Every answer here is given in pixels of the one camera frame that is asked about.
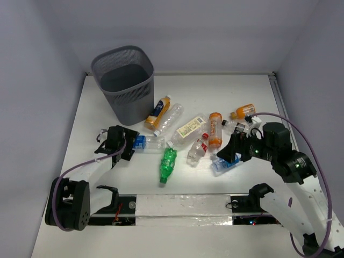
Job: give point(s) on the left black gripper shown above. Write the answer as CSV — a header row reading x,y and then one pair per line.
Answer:
x,y
128,143

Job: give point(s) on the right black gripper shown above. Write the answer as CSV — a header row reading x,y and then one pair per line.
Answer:
x,y
237,143

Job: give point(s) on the clear bottle blue label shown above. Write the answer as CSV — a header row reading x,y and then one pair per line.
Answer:
x,y
153,144

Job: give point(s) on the green plastic bottle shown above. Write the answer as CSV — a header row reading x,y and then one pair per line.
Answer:
x,y
167,164

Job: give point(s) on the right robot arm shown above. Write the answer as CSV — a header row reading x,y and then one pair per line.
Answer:
x,y
320,234

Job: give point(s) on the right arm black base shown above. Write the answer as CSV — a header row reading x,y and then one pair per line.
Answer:
x,y
246,212

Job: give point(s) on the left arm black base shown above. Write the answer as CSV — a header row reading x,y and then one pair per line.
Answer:
x,y
120,212

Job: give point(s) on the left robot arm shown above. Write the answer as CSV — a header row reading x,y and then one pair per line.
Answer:
x,y
77,198

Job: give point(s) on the grey mesh waste bin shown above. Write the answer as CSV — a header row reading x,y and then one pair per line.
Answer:
x,y
125,75

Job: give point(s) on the blue tinted water bottle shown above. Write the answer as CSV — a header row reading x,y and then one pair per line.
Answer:
x,y
220,166

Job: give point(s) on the orange bottle white cap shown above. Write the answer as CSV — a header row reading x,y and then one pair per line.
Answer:
x,y
215,137

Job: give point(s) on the clear bottle black label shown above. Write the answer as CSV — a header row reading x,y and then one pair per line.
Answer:
x,y
234,127

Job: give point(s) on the clear bottle red cap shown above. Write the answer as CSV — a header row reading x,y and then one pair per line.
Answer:
x,y
198,150

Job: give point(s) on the orange bottle blue white label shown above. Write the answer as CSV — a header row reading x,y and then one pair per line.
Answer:
x,y
153,120

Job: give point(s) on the small orange juice bottle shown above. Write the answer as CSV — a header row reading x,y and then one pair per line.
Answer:
x,y
241,112

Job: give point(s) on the clear bottle yellow label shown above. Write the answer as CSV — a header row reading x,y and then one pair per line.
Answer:
x,y
189,132

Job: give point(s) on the clear ribbed plastic bottle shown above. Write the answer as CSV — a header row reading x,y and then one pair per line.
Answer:
x,y
169,119

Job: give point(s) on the silver foil tape strip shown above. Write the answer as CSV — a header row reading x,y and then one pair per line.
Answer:
x,y
183,210

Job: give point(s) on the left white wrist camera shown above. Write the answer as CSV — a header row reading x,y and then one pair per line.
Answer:
x,y
102,136

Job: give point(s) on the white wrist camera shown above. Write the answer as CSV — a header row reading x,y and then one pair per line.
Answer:
x,y
102,136
253,123

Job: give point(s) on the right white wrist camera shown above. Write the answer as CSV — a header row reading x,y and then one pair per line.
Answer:
x,y
253,123

